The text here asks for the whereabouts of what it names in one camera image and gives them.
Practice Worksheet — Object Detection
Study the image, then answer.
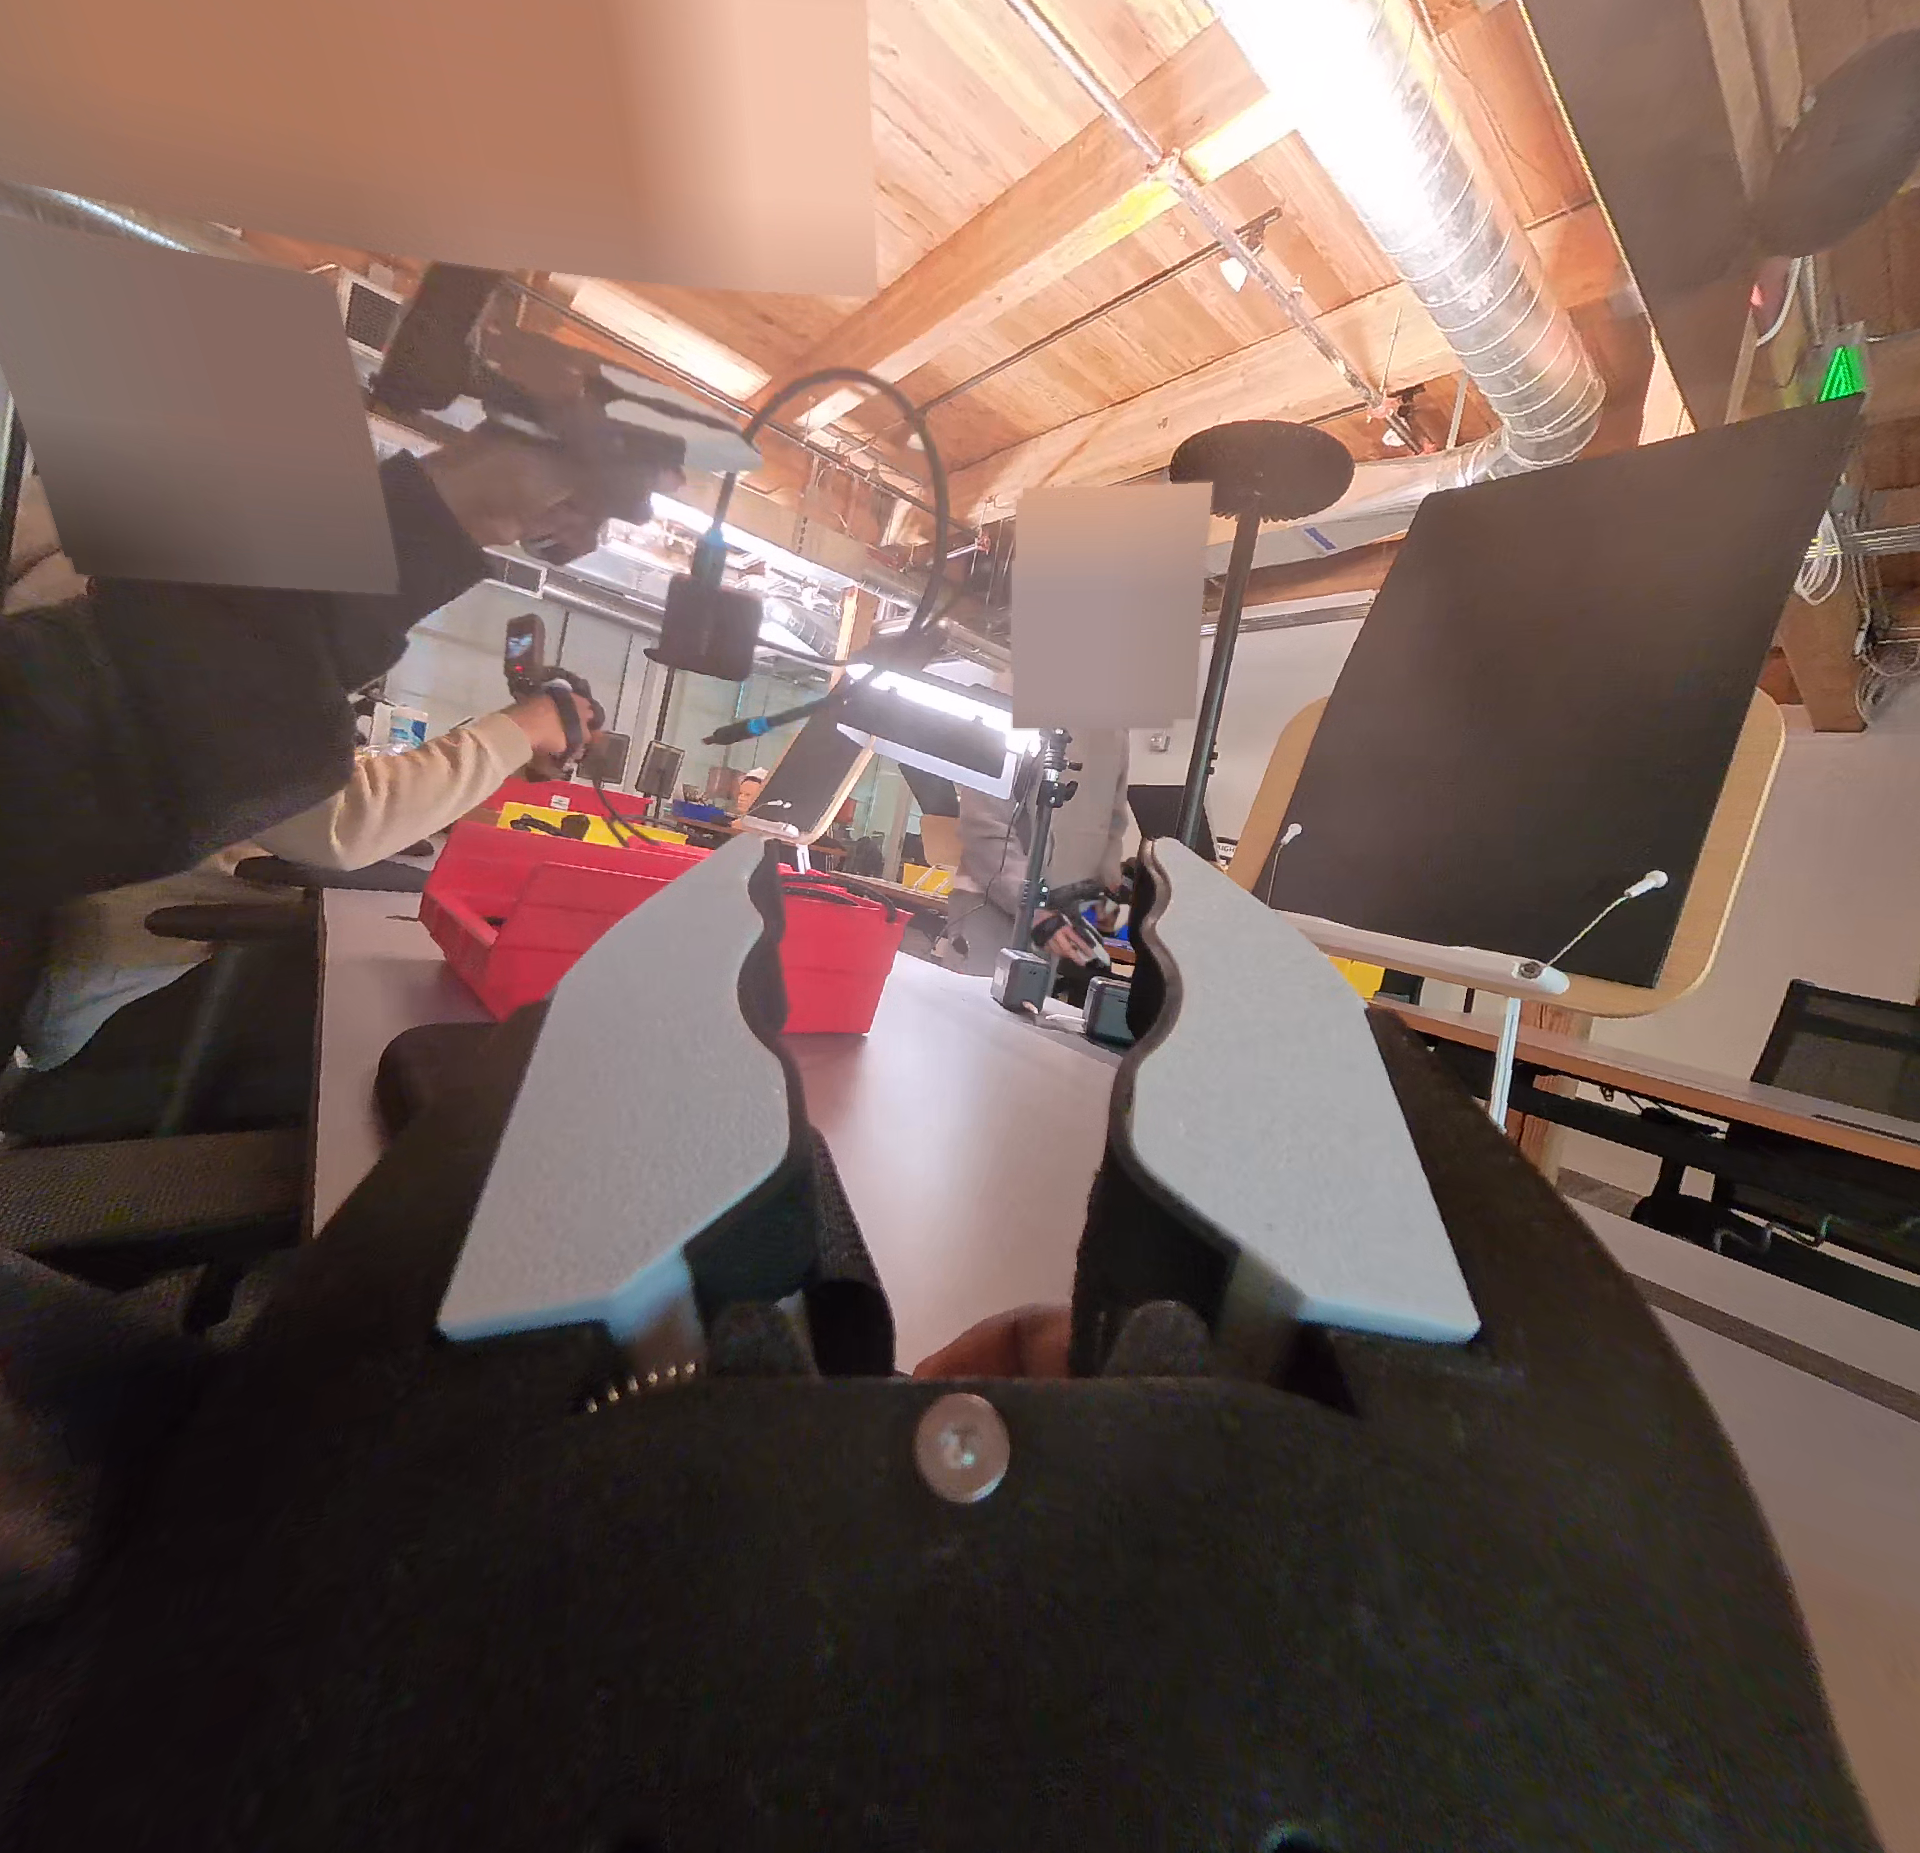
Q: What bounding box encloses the black braided HDMI cable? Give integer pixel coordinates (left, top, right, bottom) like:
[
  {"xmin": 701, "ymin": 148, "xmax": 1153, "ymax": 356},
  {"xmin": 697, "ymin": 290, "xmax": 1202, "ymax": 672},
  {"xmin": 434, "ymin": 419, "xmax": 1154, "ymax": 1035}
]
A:
[{"xmin": 697, "ymin": 368, "xmax": 954, "ymax": 751}]

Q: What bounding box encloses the dark hanging ceiling panel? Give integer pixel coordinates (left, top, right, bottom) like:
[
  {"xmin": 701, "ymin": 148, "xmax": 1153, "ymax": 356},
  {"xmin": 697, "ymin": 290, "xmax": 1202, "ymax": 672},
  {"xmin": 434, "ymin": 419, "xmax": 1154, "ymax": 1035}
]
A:
[{"xmin": 1500, "ymin": 0, "xmax": 1787, "ymax": 302}]

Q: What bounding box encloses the dark printed shirt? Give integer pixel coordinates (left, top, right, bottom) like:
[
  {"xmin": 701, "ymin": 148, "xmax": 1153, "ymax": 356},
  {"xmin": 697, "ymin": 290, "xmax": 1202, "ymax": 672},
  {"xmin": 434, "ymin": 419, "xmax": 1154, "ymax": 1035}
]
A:
[{"xmin": 0, "ymin": 593, "xmax": 378, "ymax": 1586}]

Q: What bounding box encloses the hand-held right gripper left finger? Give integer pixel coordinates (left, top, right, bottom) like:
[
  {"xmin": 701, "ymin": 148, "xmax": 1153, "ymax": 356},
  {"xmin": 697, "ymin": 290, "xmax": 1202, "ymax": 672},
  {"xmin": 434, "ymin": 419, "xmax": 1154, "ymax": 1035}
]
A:
[{"xmin": 434, "ymin": 834, "xmax": 795, "ymax": 1356}]

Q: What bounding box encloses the black round fan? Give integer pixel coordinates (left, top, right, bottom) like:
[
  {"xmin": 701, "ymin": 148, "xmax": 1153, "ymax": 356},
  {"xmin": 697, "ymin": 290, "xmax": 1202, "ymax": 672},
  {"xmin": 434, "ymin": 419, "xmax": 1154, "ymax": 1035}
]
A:
[{"xmin": 1754, "ymin": 31, "xmax": 1920, "ymax": 258}]

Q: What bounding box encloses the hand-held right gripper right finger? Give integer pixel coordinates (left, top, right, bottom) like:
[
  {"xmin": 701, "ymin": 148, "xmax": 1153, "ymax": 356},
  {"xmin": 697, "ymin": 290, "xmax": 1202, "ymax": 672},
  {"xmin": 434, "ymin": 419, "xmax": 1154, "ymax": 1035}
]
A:
[{"xmin": 1107, "ymin": 835, "xmax": 1482, "ymax": 1378}]

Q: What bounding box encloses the black board on wooden stand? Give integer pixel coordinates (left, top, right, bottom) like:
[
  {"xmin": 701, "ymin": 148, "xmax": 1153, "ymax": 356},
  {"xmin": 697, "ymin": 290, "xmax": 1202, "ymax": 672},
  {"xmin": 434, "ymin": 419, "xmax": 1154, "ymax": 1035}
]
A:
[{"xmin": 1276, "ymin": 394, "xmax": 1868, "ymax": 1016}]

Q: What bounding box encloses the bright light panel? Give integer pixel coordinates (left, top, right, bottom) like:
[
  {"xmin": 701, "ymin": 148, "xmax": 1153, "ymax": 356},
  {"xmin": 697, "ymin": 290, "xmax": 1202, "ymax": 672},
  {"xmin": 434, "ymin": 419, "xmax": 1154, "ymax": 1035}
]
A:
[{"xmin": 833, "ymin": 663, "xmax": 1043, "ymax": 795}]

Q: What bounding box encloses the black adapter hub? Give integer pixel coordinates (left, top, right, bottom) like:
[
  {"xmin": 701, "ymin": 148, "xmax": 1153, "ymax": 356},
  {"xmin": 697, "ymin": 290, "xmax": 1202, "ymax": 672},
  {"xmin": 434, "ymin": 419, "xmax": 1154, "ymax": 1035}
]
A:
[{"xmin": 645, "ymin": 575, "xmax": 764, "ymax": 682}]

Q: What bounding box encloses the person's left hand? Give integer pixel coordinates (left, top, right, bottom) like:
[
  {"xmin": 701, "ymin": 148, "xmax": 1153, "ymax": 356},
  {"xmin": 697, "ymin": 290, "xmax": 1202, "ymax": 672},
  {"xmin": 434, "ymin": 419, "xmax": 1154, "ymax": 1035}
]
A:
[{"xmin": 450, "ymin": 419, "xmax": 604, "ymax": 564}]

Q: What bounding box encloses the small black board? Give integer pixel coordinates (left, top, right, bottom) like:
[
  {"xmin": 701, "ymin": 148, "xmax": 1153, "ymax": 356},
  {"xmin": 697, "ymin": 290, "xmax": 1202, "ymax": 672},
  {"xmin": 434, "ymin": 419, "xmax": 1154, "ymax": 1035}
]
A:
[{"xmin": 746, "ymin": 713, "xmax": 878, "ymax": 843}]

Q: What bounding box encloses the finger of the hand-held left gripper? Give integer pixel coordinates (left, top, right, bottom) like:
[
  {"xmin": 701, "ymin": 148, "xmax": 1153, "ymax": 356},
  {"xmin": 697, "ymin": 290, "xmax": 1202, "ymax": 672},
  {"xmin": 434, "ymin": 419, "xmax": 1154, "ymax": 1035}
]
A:
[{"xmin": 601, "ymin": 363, "xmax": 762, "ymax": 479}]

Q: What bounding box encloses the black disc on pole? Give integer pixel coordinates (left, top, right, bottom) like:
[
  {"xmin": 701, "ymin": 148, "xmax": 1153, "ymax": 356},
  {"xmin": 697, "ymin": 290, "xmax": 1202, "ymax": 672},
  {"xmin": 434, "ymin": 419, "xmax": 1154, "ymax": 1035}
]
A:
[{"xmin": 1170, "ymin": 419, "xmax": 1354, "ymax": 865}]

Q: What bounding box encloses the red plastic bin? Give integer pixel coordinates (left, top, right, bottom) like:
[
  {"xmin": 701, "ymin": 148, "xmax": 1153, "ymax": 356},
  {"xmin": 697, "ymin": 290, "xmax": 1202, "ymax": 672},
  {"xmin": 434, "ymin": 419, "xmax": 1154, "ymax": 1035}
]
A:
[
  {"xmin": 488, "ymin": 777, "xmax": 658, "ymax": 822},
  {"xmin": 417, "ymin": 818, "xmax": 707, "ymax": 1016},
  {"xmin": 508, "ymin": 859, "xmax": 911, "ymax": 1037}
]

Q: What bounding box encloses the black office chair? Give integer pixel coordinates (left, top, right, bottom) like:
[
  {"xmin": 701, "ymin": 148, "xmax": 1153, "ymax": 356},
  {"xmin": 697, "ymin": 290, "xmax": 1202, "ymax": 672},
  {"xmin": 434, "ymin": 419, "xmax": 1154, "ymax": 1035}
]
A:
[{"xmin": 0, "ymin": 856, "xmax": 437, "ymax": 1255}]

